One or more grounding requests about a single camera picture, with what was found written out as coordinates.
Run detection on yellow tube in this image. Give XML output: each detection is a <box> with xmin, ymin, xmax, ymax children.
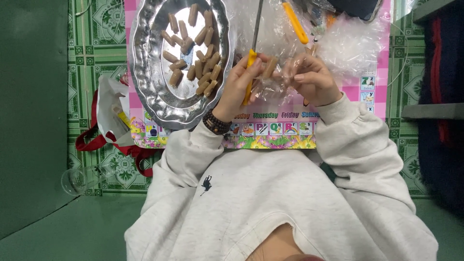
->
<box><xmin>112</xmin><ymin>104</ymin><xmax>132</xmax><ymax>130</ymax></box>

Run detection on person's right hand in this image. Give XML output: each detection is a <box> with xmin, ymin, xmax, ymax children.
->
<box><xmin>283</xmin><ymin>53</ymin><xmax>343</xmax><ymax>108</ymax></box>

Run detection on brown bead bracelet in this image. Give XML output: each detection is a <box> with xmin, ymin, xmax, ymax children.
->
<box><xmin>202</xmin><ymin>108</ymin><xmax>233</xmax><ymax>136</ymax></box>

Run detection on clear plastic wrap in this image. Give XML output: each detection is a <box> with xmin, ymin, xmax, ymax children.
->
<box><xmin>224</xmin><ymin>0</ymin><xmax>389</xmax><ymax>106</ymax></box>

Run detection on white plastic bag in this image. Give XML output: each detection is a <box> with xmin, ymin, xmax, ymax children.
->
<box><xmin>96</xmin><ymin>75</ymin><xmax>135</xmax><ymax>147</ymax></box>

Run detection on black pouch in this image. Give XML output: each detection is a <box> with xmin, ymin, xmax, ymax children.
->
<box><xmin>326</xmin><ymin>0</ymin><xmax>385</xmax><ymax>22</ymax></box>

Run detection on white hooded sweatshirt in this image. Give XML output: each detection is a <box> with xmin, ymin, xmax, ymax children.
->
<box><xmin>124</xmin><ymin>92</ymin><xmax>440</xmax><ymax>261</ymax></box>

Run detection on clear drinking glass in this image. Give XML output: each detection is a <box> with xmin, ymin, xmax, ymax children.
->
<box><xmin>60</xmin><ymin>163</ymin><xmax>117</xmax><ymax>196</ymax></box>

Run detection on red bag straps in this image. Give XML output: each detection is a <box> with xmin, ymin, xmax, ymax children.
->
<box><xmin>75</xmin><ymin>89</ymin><xmax>157</xmax><ymax>178</ymax></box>

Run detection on brown sausage piece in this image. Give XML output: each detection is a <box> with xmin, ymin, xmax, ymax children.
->
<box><xmin>262</xmin><ymin>56</ymin><xmax>279</xmax><ymax>80</ymax></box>

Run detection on person's left hand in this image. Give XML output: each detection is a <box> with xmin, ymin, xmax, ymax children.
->
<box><xmin>212</xmin><ymin>53</ymin><xmax>272</xmax><ymax>123</ymax></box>

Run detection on yellow handled scissors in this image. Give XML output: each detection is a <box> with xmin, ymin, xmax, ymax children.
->
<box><xmin>242</xmin><ymin>0</ymin><xmax>310</xmax><ymax>106</ymax></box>

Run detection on silver metal tray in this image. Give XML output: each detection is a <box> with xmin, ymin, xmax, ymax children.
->
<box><xmin>129</xmin><ymin>0</ymin><xmax>235</xmax><ymax>130</ymax></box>

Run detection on white cable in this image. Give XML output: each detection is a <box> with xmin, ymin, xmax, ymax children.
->
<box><xmin>386</xmin><ymin>22</ymin><xmax>410</xmax><ymax>88</ymax></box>
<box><xmin>75</xmin><ymin>0</ymin><xmax>92</xmax><ymax>17</ymax></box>

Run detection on dark blue fabric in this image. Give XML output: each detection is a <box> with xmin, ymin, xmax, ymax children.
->
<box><xmin>417</xmin><ymin>0</ymin><xmax>464</xmax><ymax>222</ymax></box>

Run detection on pile of brown sausages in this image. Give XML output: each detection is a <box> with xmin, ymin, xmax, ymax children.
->
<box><xmin>160</xmin><ymin>3</ymin><xmax>222</xmax><ymax>98</ymax></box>

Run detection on pink alphabet table mat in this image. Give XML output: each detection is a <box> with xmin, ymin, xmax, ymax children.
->
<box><xmin>124</xmin><ymin>0</ymin><xmax>393</xmax><ymax>150</ymax></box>

